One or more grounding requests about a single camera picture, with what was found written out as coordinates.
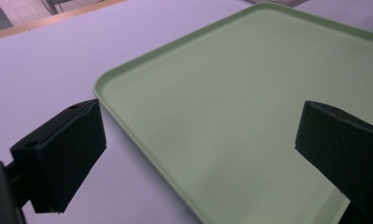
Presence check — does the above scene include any metal stand leg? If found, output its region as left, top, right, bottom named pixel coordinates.
left=41, top=0, right=71, bottom=16

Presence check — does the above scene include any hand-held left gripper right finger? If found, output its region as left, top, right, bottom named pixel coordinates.
left=295, top=100, right=373, bottom=218

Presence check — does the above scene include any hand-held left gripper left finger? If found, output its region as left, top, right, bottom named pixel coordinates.
left=9, top=98, right=108, bottom=215

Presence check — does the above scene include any light green plastic tray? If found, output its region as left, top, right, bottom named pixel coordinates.
left=93, top=2, right=373, bottom=224

